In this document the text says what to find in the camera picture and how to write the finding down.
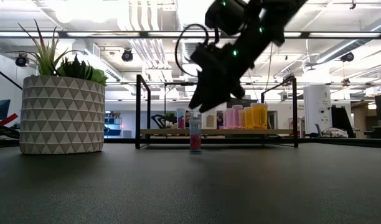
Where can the white opaque plastic bottle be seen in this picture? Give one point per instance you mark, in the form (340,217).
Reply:
(211,122)

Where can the small green background plant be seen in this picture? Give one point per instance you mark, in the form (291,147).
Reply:
(170,116)

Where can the white bundle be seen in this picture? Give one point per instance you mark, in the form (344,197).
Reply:
(333,132)

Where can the blue-lit monitor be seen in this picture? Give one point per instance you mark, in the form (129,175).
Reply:
(0,109)

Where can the white pillar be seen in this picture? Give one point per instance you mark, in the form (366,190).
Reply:
(316,105)

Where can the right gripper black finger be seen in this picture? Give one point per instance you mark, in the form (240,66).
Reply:
(217,96)
(202,90)

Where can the orange pill bottle white cap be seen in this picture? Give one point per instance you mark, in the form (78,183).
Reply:
(247,119)
(259,116)

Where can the artificial plant in patterned pot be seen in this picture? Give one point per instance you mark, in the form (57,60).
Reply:
(63,115)

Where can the black ceiling spotlight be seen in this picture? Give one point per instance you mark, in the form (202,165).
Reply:
(21,60)
(347,57)
(127,55)

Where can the black aluminium rig frame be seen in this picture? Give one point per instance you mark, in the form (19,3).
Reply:
(340,142)

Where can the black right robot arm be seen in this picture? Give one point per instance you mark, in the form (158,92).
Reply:
(271,18)

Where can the person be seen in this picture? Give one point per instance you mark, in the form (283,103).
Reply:
(220,122)

